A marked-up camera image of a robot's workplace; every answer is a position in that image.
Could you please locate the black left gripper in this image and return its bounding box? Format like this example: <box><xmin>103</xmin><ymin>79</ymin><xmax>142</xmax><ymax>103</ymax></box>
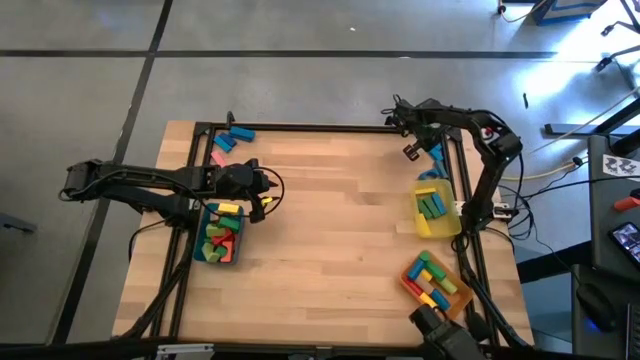
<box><xmin>248</xmin><ymin>158</ymin><xmax>279</xmax><ymax>224</ymax></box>

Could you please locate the long green wooden block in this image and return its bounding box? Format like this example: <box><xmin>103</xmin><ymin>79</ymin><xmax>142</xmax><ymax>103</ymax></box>
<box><xmin>422</xmin><ymin>195</ymin><xmax>442</xmax><ymax>220</ymax></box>

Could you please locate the yellow plastic bin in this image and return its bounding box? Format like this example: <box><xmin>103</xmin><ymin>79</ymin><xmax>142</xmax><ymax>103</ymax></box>
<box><xmin>411</xmin><ymin>178</ymin><xmax>464</xmax><ymax>240</ymax></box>

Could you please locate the blue wooden cylinder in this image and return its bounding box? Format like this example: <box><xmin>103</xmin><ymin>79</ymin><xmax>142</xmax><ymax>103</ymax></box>
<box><xmin>430</xmin><ymin>288</ymin><xmax>452</xmax><ymax>312</ymax></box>

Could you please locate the blue plastic bin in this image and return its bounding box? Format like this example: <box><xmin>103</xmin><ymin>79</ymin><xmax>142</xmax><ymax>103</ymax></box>
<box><xmin>192</xmin><ymin>201</ymin><xmax>246</xmax><ymax>266</ymax></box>

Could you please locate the black stand base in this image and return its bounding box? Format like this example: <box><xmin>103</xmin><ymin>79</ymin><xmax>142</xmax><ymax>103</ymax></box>
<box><xmin>543</xmin><ymin>97</ymin><xmax>640</xmax><ymax>156</ymax></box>

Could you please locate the orange plastic bin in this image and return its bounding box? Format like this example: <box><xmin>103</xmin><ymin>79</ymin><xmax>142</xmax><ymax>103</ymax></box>
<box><xmin>398</xmin><ymin>249</ymin><xmax>475</xmax><ymax>322</ymax></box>

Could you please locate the blue box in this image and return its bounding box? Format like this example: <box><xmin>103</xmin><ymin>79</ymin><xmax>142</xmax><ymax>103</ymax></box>
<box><xmin>529</xmin><ymin>0</ymin><xmax>609</xmax><ymax>26</ymax></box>

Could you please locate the black chair base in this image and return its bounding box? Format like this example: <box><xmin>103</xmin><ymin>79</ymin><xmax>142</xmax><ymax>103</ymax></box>
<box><xmin>594</xmin><ymin>0</ymin><xmax>640</xmax><ymax>94</ymax></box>

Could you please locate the white printed sticker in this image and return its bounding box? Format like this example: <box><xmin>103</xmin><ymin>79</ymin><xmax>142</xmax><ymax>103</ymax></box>
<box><xmin>602</xmin><ymin>153</ymin><xmax>640</xmax><ymax>177</ymax></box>

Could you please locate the black side desk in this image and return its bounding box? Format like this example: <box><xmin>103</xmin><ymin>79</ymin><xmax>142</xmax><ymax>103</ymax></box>
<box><xmin>571</xmin><ymin>133</ymin><xmax>640</xmax><ymax>360</ymax></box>

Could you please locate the black boxy device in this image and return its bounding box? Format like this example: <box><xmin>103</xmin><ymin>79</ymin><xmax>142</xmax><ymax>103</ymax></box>
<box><xmin>408</xmin><ymin>303</ymin><xmax>494</xmax><ymax>360</ymax></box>

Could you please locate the smartphone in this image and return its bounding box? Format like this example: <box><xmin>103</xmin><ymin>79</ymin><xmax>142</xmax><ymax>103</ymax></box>
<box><xmin>607</xmin><ymin>222</ymin><xmax>640</xmax><ymax>266</ymax></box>

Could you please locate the black computer mouse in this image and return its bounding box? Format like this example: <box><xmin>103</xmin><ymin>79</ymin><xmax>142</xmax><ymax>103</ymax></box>
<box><xmin>575</xmin><ymin>283</ymin><xmax>620</xmax><ymax>332</ymax></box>

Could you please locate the dark grey floor object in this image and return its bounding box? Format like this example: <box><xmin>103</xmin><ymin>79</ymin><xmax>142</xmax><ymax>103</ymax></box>
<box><xmin>0</xmin><ymin>212</ymin><xmax>37</xmax><ymax>235</ymax></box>

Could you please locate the black looped cable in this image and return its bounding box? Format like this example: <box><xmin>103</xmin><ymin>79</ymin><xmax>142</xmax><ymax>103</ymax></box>
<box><xmin>380</xmin><ymin>92</ymin><xmax>404</xmax><ymax>126</ymax></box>
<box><xmin>257</xmin><ymin>166</ymin><xmax>286</xmax><ymax>217</ymax></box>

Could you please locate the black aluminium table frame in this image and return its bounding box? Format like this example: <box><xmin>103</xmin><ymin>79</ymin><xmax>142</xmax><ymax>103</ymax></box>
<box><xmin>147</xmin><ymin>119</ymin><xmax>501</xmax><ymax>351</ymax></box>

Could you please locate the yellow floor cable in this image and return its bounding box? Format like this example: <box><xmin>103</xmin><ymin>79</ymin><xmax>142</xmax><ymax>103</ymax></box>
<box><xmin>499</xmin><ymin>160</ymin><xmax>576</xmax><ymax>182</ymax></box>

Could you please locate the black cable bundle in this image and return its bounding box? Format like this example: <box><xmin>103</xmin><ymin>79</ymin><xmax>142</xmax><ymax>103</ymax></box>
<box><xmin>119</xmin><ymin>232</ymin><xmax>197</xmax><ymax>341</ymax></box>
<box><xmin>462</xmin><ymin>237</ymin><xmax>531</xmax><ymax>349</ymax></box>

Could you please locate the silver metal bracket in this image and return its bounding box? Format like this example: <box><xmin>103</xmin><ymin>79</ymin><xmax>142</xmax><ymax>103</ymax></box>
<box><xmin>157</xmin><ymin>343</ymin><xmax>214</xmax><ymax>359</ymax></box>

